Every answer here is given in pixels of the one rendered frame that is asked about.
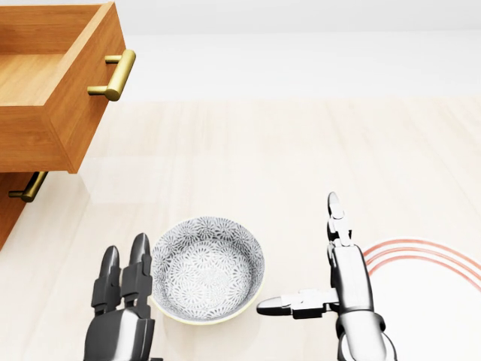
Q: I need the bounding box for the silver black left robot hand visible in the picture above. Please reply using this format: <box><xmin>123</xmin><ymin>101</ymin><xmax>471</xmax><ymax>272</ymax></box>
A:
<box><xmin>83</xmin><ymin>232</ymin><xmax>164</xmax><ymax>361</ymax></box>

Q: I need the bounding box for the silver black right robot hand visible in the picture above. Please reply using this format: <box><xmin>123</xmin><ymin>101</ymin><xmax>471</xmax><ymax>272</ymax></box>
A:
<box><xmin>256</xmin><ymin>191</ymin><xmax>376</xmax><ymax>321</ymax></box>

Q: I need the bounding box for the grey floral patterned bowl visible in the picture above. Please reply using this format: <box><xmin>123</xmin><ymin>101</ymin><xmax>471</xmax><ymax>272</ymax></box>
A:
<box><xmin>150</xmin><ymin>215</ymin><xmax>267</xmax><ymax>326</ymax></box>

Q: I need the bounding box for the white plate with red rings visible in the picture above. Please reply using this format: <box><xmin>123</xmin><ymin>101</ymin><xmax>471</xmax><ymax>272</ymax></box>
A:
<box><xmin>360</xmin><ymin>235</ymin><xmax>481</xmax><ymax>361</ymax></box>

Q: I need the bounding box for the wooden drawer with brass handle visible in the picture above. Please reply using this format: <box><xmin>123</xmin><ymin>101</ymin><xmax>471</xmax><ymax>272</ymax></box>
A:
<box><xmin>0</xmin><ymin>171</ymin><xmax>45</xmax><ymax>251</ymax></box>
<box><xmin>0</xmin><ymin>1</ymin><xmax>127</xmax><ymax>174</ymax></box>

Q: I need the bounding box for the brass drawer handle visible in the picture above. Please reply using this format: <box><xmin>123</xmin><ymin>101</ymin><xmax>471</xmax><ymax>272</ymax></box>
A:
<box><xmin>8</xmin><ymin>171</ymin><xmax>50</xmax><ymax>204</ymax></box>
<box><xmin>86</xmin><ymin>48</ymin><xmax>137</xmax><ymax>102</ymax></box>

